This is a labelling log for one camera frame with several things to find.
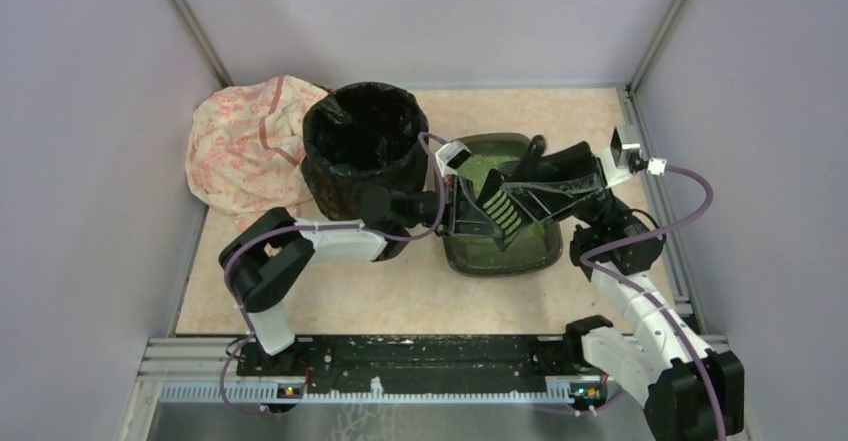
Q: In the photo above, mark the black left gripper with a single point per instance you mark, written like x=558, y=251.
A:
x=452, y=201

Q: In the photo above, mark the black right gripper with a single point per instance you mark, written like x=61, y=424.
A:
x=597, y=177

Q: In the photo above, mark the green cat litter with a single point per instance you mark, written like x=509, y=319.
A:
x=475, y=170

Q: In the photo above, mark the aluminium rail frame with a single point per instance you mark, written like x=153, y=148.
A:
x=197, y=370

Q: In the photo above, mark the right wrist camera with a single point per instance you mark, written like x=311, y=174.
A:
x=625, y=158

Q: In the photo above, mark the dark grey litter box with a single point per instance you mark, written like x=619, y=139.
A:
x=537, y=247

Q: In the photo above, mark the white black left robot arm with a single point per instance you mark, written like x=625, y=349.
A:
x=263, y=263

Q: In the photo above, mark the black litter scoop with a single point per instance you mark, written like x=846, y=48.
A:
x=502, y=209

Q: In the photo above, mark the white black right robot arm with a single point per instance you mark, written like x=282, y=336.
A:
x=649, y=305

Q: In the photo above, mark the pink patterned cloth bag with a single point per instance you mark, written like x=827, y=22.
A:
x=246, y=147

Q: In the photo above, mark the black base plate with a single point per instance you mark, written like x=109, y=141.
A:
x=432, y=365

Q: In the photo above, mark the black bag lined bin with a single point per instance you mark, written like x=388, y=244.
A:
x=361, y=135

